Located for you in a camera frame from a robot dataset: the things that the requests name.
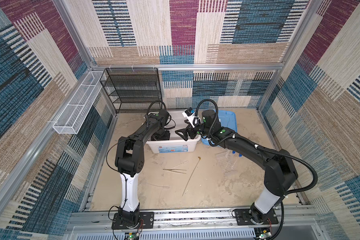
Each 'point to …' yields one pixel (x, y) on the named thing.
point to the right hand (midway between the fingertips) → (181, 127)
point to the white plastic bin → (177, 143)
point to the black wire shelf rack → (132, 89)
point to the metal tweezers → (173, 170)
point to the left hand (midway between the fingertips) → (162, 138)
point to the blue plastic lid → (228, 119)
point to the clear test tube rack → (227, 160)
